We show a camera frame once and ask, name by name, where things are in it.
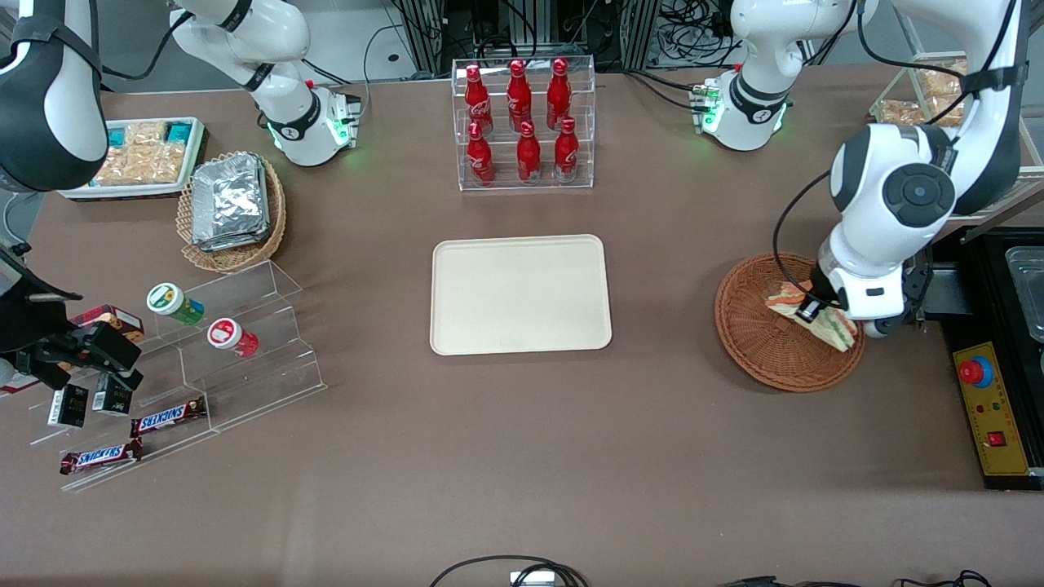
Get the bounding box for light tan wicker basket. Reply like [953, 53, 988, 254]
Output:
[176, 151, 288, 274]

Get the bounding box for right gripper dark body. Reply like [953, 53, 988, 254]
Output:
[0, 269, 82, 376]

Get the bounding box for clear cracker snack packet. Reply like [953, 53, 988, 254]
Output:
[91, 121, 188, 187]

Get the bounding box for triangular layered sandwich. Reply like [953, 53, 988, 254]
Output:
[765, 280, 865, 353]

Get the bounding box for yellow emergency stop panel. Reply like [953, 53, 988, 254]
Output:
[953, 341, 1033, 478]

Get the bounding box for aluminium profile frame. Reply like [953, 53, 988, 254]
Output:
[391, 0, 661, 74]

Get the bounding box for beige plastic tray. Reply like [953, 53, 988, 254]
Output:
[430, 234, 613, 357]

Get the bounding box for steel pan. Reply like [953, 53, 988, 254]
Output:
[1005, 246, 1044, 343]

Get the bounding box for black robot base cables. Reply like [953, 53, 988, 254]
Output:
[624, 68, 710, 111]

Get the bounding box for red cola bottle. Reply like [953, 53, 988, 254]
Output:
[464, 64, 493, 135]
[555, 117, 580, 183]
[517, 121, 542, 184]
[507, 58, 533, 133]
[467, 119, 496, 187]
[546, 57, 572, 131]

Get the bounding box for long black looped cable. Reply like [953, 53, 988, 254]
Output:
[430, 555, 590, 587]

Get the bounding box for black side bench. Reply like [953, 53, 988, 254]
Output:
[922, 228, 1044, 492]

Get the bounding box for metal wire shelf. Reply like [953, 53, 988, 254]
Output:
[866, 0, 1044, 176]

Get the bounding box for red brown carton box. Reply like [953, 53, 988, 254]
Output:
[69, 304, 146, 343]

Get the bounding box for green snack can white cap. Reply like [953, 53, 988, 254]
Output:
[146, 282, 206, 327]

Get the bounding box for brown table cloth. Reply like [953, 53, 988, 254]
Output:
[0, 65, 1044, 587]

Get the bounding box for clear bag of snacks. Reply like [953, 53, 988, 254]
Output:
[913, 57, 975, 99]
[877, 98, 947, 130]

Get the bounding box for Snickers chocolate bar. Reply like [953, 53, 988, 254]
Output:
[130, 396, 208, 439]
[59, 438, 144, 476]

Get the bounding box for clear acrylic stepped stand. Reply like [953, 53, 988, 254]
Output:
[29, 259, 329, 493]

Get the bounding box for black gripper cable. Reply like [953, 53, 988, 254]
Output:
[772, 167, 834, 286]

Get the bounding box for clear acrylic bottle rack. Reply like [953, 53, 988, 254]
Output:
[451, 55, 596, 193]

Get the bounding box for tangled black cable bundle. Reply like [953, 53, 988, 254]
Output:
[661, 0, 743, 66]

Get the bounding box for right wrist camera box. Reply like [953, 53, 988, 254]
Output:
[69, 323, 142, 373]

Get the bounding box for white rectangular snack tray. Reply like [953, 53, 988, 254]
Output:
[57, 117, 207, 201]

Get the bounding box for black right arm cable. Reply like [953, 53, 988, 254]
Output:
[98, 8, 201, 82]

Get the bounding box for silver foil wrapped package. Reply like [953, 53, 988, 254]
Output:
[191, 155, 272, 252]

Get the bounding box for red capped snack can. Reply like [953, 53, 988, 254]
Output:
[206, 317, 260, 360]

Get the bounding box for dark brown wicker basket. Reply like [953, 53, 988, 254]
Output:
[714, 253, 867, 394]

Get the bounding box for black cables at table edge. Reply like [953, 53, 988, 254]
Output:
[718, 571, 992, 587]

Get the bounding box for small black carton box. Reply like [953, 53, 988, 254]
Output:
[91, 377, 134, 417]
[46, 383, 90, 430]

